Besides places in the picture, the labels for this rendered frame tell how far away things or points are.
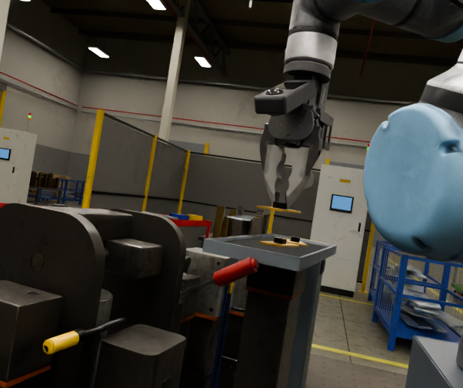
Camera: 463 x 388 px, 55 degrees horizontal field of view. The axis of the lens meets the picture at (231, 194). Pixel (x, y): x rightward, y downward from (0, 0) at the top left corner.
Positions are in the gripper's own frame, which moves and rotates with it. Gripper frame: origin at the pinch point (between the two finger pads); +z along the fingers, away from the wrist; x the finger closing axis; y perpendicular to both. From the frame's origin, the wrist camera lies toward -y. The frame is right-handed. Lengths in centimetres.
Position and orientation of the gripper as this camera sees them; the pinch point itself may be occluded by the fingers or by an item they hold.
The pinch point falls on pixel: (281, 198)
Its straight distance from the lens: 65.9
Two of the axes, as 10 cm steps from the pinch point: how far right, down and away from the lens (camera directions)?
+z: -1.6, 9.9, -0.1
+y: 5.2, 0.9, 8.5
